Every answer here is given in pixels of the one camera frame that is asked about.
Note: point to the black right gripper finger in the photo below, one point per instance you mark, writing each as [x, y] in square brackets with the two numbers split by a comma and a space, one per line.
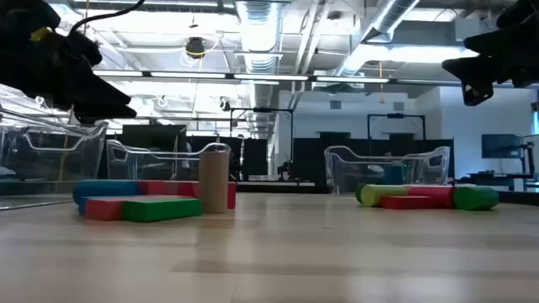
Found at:
[492, 44]
[476, 69]

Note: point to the background desk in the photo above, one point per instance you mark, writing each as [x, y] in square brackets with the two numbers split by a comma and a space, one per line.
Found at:
[497, 176]

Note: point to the small background robot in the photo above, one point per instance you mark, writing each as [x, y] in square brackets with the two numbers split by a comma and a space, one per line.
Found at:
[286, 170]

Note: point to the round silver air duct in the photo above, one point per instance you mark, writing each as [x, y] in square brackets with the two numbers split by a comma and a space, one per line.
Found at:
[257, 33]

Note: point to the blue wooden cylinder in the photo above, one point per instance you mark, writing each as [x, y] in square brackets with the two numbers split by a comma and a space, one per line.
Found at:
[105, 188]

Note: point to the yellow-green wooden cylinder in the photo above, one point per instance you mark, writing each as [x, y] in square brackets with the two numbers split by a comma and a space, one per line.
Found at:
[379, 195]

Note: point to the long ceiling light bar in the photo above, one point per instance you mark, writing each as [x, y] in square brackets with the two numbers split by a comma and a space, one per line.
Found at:
[358, 79]

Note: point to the natural wooden cylinder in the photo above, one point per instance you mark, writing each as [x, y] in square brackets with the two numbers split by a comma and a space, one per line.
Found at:
[214, 181]

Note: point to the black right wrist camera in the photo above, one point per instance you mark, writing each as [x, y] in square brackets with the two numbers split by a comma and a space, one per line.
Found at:
[467, 94]

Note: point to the black display panel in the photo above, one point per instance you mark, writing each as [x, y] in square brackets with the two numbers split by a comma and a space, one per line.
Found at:
[153, 136]

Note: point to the clear plastic bin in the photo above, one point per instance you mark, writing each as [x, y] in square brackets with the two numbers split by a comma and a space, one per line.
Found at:
[126, 155]
[337, 168]
[94, 139]

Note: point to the blue wooden plank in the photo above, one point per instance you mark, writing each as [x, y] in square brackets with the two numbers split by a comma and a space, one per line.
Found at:
[82, 206]

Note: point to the thick green wooden block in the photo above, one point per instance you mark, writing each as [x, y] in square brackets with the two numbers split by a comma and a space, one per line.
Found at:
[160, 210]

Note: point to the red wooden block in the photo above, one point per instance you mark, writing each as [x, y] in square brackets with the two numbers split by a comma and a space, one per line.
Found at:
[164, 188]

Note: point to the slanted silver air duct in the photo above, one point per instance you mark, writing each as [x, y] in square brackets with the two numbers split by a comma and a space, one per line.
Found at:
[391, 17]

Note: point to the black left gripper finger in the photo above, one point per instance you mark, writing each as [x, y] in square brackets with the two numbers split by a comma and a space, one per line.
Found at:
[109, 114]
[92, 90]

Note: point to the black partition wall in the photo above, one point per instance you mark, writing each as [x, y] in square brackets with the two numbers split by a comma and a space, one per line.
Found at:
[307, 160]
[254, 155]

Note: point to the black monitor stand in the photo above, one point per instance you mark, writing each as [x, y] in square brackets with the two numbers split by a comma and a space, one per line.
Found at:
[529, 155]

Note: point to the dark wall screen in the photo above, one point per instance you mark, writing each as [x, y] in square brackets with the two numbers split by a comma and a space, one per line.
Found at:
[501, 146]

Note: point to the black gantry frame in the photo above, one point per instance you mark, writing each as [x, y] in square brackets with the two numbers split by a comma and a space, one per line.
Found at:
[261, 110]
[396, 115]

